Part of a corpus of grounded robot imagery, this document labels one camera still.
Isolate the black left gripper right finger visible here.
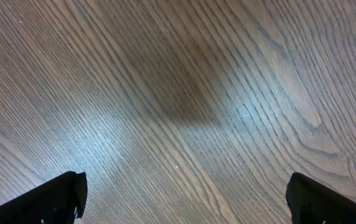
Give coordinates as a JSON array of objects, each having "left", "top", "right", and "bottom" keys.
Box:
[{"left": 286, "top": 172, "right": 356, "bottom": 224}]

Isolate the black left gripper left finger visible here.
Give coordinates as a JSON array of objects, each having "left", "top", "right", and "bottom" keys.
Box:
[{"left": 0, "top": 171, "right": 88, "bottom": 224}]

